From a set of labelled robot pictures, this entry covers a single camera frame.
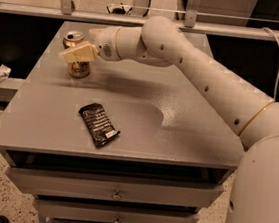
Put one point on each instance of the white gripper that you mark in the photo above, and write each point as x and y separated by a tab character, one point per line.
106	42

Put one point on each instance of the orange soda can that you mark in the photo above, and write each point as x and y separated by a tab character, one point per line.
76	69

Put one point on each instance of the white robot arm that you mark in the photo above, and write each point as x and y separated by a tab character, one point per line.
249	112

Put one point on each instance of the black snack bar wrapper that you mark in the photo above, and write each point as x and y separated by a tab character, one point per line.
98	124

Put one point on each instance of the grey drawer cabinet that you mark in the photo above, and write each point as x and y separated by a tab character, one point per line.
167	130

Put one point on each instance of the top grey drawer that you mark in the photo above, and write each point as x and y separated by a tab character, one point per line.
114	188

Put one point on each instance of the middle grey drawer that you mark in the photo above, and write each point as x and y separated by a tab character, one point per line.
110	214

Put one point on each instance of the metal railing frame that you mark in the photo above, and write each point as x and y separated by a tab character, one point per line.
254	19

